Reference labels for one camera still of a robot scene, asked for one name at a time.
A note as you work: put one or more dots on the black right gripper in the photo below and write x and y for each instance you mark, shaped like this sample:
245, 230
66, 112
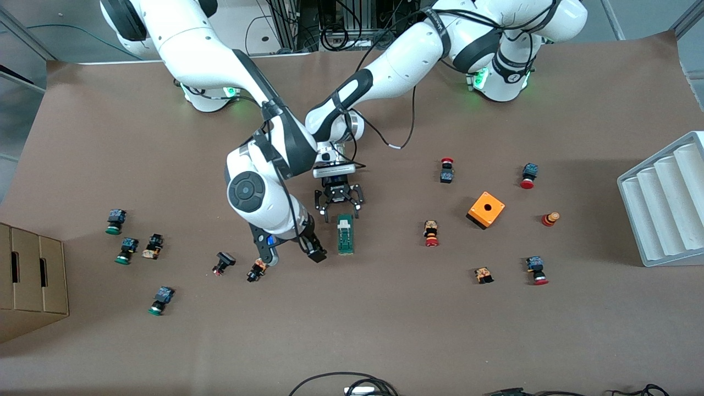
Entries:
308, 235

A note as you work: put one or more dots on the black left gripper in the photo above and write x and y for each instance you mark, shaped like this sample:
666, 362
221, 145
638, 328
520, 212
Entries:
336, 189

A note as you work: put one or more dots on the green terminal block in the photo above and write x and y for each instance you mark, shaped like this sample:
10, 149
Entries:
345, 242

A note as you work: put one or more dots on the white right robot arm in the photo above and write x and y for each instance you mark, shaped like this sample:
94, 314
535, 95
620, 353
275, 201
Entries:
198, 49

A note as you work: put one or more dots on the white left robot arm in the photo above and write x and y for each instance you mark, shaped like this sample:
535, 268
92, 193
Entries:
401, 60

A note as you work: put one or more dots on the black orange push button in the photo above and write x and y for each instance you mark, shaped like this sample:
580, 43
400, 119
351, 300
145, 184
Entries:
256, 272

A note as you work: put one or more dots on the black push button red tip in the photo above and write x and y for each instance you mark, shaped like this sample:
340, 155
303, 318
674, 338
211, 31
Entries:
225, 258

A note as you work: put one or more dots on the red emergency stop orange body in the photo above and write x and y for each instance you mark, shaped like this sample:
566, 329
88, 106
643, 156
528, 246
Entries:
430, 228

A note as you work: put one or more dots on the red push button black body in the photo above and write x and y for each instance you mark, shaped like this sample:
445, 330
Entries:
446, 176

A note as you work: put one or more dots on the green push button blue body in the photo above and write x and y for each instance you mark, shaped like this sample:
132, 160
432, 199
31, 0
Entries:
129, 245
115, 220
164, 296

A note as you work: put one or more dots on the orange black contact block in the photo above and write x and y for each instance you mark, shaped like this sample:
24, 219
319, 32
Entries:
483, 274

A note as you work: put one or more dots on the red push button blue body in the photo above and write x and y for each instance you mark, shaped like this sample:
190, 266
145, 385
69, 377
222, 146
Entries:
529, 170
534, 265

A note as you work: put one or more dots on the small red yellow knob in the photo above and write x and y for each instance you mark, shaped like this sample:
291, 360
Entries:
550, 219

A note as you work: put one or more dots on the brown cardboard box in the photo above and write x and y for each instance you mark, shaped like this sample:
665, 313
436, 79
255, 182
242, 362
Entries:
33, 286

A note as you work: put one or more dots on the white ribbed tray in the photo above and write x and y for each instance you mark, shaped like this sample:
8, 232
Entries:
665, 220

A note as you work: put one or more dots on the orange push button enclosure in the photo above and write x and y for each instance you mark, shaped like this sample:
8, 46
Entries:
495, 212

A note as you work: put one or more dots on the aluminium frame post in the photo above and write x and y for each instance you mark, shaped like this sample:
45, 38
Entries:
690, 19

